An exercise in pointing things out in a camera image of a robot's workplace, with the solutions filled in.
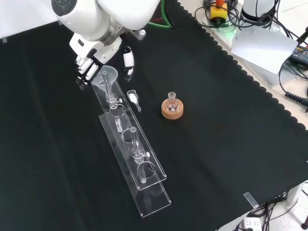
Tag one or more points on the clear cloth clip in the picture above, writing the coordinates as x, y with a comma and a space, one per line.
4, 40
250, 200

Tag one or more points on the pale board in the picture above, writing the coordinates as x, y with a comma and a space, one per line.
262, 45

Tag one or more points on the glass weighing funnel with powder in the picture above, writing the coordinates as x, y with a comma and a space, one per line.
132, 96

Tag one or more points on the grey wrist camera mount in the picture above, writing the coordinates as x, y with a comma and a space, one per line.
139, 34

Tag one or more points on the white power strip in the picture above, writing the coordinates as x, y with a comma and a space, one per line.
251, 222

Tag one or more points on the black power adapter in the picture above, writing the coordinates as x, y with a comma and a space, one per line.
300, 55

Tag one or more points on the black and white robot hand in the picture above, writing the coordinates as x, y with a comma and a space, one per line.
96, 51

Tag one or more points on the clear acrylic funnel stand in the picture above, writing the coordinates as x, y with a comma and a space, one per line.
136, 147

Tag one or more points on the yellow stop button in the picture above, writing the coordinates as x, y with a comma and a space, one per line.
218, 14

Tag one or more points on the round-bottom glass flask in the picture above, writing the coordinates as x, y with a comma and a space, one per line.
171, 103

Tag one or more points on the black bench cloth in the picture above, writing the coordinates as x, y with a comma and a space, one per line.
216, 156

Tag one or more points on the white table leg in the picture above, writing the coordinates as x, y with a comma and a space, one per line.
297, 197

